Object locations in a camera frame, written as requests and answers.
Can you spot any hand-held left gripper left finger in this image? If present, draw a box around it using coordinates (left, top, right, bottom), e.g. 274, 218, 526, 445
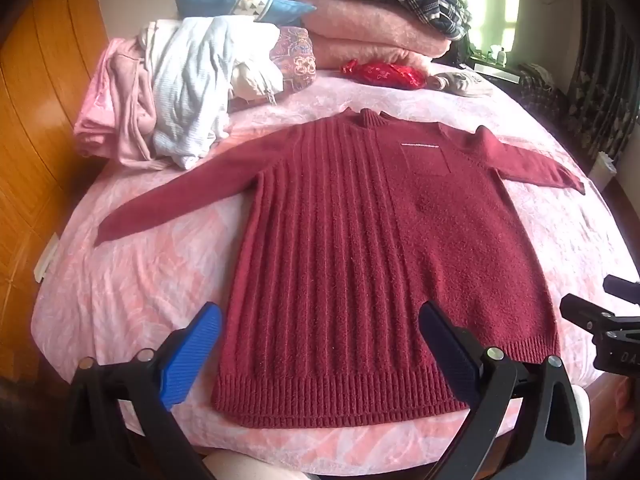
65, 301, 222, 480

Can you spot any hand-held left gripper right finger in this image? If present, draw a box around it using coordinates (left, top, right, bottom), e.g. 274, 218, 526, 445
418, 301, 587, 480

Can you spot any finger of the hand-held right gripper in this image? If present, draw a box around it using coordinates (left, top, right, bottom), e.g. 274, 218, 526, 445
602, 274, 640, 307
559, 294, 617, 335

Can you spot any dark red knitted sweater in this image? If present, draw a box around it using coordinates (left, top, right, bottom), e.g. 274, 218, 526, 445
95, 107, 587, 430

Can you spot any pink floral bed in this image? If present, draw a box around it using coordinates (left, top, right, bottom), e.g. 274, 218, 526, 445
31, 60, 640, 461

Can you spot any white tissue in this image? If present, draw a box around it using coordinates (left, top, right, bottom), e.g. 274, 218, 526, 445
590, 152, 618, 191

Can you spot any dark floral curtain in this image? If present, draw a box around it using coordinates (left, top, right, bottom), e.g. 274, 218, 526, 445
570, 0, 640, 171

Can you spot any dark checked cloth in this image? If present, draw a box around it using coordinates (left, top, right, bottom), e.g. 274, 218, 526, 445
517, 62, 563, 126

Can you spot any pink garment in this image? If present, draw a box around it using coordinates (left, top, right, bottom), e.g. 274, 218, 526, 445
74, 37, 171, 171

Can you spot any beige cloth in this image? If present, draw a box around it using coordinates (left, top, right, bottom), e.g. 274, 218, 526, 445
430, 69, 495, 98

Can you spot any white ribbed garment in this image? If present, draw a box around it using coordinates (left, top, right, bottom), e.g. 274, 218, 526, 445
145, 16, 281, 170

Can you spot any cream zippered garment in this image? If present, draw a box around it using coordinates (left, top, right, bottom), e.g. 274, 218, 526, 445
227, 57, 285, 107

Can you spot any red patterned cloth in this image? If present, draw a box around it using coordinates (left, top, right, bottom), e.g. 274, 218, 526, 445
341, 58, 427, 88

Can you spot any patterned pillow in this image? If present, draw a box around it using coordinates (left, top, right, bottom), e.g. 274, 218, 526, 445
270, 25, 318, 92

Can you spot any pink folded blanket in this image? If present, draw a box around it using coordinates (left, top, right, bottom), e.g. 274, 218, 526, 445
294, 0, 451, 73

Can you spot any blue pillow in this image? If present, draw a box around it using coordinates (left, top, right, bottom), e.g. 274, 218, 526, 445
171, 0, 317, 23

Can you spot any white wall socket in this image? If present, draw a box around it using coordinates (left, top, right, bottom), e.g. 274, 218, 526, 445
34, 232, 62, 281

